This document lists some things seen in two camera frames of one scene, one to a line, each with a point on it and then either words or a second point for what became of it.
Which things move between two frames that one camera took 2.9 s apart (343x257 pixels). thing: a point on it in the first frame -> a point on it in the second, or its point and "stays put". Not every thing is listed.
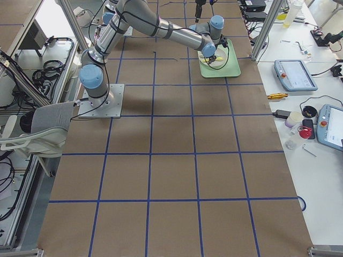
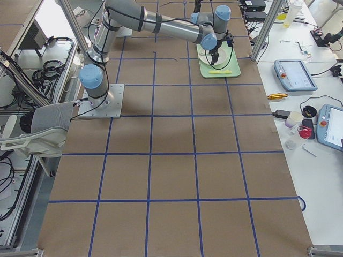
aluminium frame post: (274, 9) stays put
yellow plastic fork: (217, 59) -> (228, 71)
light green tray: (232, 69) stays put
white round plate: (222, 54) stays put
